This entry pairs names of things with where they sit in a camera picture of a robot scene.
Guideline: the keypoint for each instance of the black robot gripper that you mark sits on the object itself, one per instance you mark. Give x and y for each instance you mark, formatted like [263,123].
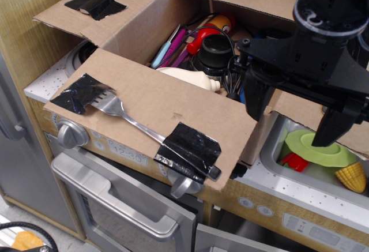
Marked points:
[314,63]

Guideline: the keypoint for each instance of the large brown cardboard box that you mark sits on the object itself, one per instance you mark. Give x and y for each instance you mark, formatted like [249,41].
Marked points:
[126,42]

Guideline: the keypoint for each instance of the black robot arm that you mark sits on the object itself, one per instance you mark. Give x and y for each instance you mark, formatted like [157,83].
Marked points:
[324,61]

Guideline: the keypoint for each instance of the silver toy sink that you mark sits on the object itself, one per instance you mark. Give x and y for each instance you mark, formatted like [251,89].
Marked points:
[314,176]

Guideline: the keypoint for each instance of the red toy piece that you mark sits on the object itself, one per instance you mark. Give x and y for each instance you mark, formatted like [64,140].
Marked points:
[294,162]

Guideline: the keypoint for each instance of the green plastic plate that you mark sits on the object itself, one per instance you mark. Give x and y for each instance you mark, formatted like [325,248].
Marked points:
[300,143]

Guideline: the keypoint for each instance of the black block under box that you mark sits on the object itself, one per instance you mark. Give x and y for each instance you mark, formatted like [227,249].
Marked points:
[238,171]

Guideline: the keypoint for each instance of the wooden toy kitchen unit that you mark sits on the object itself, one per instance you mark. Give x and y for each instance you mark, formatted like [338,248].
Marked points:
[31,47]

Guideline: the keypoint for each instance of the yellow toy corn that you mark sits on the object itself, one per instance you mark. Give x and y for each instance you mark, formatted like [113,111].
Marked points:
[353,177]

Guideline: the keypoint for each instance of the black cylindrical blender base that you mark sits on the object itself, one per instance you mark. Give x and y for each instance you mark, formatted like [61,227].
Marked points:
[213,56]

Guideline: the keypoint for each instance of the cream squeeze bottle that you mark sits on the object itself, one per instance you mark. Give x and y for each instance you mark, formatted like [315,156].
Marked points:
[198,78]

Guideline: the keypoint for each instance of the orange toy bottle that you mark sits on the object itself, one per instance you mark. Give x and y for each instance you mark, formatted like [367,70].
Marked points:
[224,21]

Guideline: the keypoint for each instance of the red toy utensil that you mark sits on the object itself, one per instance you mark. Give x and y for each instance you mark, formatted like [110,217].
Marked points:
[195,45]

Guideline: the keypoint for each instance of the right silver stove knob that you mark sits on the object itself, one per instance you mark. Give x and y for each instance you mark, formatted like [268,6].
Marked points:
[182,185]

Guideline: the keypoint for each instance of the silver stove knob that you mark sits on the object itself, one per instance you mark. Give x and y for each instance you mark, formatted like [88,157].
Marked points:
[71,134]
[182,185]

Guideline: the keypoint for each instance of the silver dishwasher door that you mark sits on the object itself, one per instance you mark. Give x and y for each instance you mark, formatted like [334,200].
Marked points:
[212,239]

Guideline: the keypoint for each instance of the silver fork on flap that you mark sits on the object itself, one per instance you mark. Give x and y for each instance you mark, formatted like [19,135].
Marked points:
[112,105]

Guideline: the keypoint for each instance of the silver oven door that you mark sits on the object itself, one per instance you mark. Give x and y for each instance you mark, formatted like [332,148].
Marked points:
[120,213]

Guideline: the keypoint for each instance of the black tape over fork tines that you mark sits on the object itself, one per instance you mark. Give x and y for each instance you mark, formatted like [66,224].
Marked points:
[79,94]

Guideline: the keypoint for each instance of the silver toy stove burner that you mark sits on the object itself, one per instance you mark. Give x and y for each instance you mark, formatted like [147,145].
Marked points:
[78,56]

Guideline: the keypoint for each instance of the black tape on left flap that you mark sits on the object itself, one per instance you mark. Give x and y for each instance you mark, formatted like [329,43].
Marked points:
[97,9]

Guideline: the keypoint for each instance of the left silver stove knob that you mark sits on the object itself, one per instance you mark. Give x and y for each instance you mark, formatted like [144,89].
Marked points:
[71,134]

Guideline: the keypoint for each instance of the grey toy refrigerator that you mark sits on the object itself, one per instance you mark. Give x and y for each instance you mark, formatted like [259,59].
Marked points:
[26,176]

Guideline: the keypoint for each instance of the orange object bottom left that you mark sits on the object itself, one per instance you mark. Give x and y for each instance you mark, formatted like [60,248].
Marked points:
[26,240]

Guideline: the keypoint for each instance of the black tape over fork handle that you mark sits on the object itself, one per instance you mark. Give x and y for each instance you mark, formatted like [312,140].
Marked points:
[190,153]

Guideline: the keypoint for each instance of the purple handled utensil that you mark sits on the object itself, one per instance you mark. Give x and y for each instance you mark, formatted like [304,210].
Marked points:
[175,44]

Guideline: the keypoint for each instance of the light blue handled knife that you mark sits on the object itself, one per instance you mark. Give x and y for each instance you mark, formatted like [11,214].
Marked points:
[163,50]

